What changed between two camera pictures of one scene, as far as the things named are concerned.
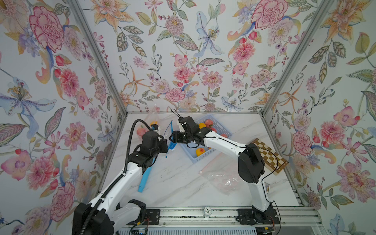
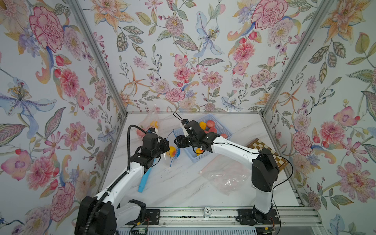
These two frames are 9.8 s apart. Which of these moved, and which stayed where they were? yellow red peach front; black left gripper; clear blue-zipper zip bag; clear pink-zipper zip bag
Moved: clear blue-zipper zip bag
Stayed: black left gripper; clear pink-zipper zip bag; yellow red peach front
